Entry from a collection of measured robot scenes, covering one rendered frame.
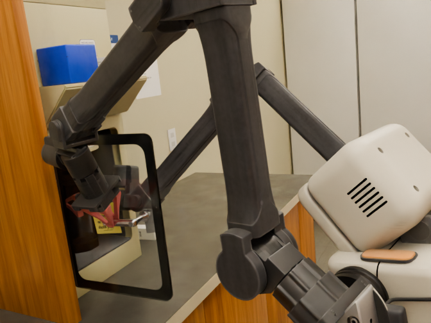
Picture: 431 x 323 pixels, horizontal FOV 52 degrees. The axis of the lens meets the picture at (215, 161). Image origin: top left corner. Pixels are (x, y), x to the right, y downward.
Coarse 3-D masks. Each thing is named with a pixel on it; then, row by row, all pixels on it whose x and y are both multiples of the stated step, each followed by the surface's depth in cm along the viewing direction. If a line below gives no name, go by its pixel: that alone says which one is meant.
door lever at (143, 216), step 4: (140, 212) 101; (144, 212) 100; (140, 216) 100; (144, 216) 100; (148, 216) 100; (116, 220) 98; (120, 220) 98; (124, 220) 97; (128, 220) 97; (132, 220) 97; (136, 220) 97; (140, 220) 99; (144, 220) 101; (104, 224) 100; (116, 224) 99; (120, 224) 98; (124, 224) 98; (128, 224) 97; (132, 224) 96; (136, 224) 97
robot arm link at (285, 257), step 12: (252, 240) 62; (264, 240) 62; (276, 240) 63; (264, 252) 61; (276, 252) 60; (288, 252) 61; (264, 264) 59; (276, 264) 58; (288, 264) 59; (276, 276) 59; (264, 288) 61
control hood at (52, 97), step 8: (144, 80) 128; (40, 88) 105; (48, 88) 104; (56, 88) 102; (64, 88) 101; (72, 88) 103; (80, 88) 106; (136, 88) 128; (40, 96) 105; (48, 96) 104; (56, 96) 103; (64, 96) 103; (72, 96) 106; (128, 96) 128; (136, 96) 131; (48, 104) 105; (56, 104) 104; (64, 104) 106; (120, 104) 128; (128, 104) 132; (48, 112) 105; (112, 112) 128; (120, 112) 132; (48, 120) 106
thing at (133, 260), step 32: (96, 160) 103; (128, 160) 99; (64, 192) 110; (128, 192) 101; (160, 224) 100; (96, 256) 110; (128, 256) 106; (160, 256) 102; (96, 288) 113; (128, 288) 108; (160, 288) 104
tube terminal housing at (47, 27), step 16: (32, 16) 107; (48, 16) 111; (64, 16) 116; (80, 16) 121; (96, 16) 126; (32, 32) 107; (48, 32) 111; (64, 32) 116; (80, 32) 121; (96, 32) 126; (32, 48) 107; (96, 48) 126; (48, 128) 111; (112, 128) 134; (80, 288) 121
